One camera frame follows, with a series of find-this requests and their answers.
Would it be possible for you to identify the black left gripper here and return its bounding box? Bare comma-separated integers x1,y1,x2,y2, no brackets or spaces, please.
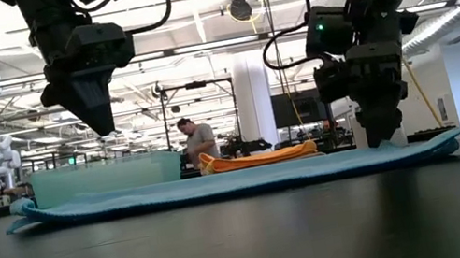
28,16,150,147

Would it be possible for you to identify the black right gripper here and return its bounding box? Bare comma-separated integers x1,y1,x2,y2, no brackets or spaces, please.
309,37,419,156

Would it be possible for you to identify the orange microfiber towel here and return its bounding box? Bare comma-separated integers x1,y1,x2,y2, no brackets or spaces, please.
195,132,320,177

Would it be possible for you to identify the bright blue microfiber towel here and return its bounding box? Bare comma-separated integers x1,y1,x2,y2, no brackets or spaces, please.
0,120,460,238

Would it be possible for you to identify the teal plastic tray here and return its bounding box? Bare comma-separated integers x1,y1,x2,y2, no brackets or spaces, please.
28,146,188,211

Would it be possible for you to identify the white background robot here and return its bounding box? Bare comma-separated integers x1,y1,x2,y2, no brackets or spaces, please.
0,132,30,208

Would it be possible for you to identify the person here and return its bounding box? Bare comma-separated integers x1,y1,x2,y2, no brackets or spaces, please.
174,111,222,172

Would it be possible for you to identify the white building pillar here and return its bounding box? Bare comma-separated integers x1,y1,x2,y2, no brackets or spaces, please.
227,49,282,151

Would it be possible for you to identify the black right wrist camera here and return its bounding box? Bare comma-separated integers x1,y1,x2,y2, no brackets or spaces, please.
297,0,360,62

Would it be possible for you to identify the black background frame rig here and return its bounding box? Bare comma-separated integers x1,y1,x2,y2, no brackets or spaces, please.
154,75,245,160

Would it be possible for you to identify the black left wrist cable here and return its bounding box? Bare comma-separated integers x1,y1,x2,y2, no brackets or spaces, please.
119,0,177,37

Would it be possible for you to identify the black hanging cable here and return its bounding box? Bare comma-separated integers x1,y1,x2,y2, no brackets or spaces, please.
259,0,292,97

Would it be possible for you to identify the black ceiling cable reel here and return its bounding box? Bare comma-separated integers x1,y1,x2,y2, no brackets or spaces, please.
224,0,257,25

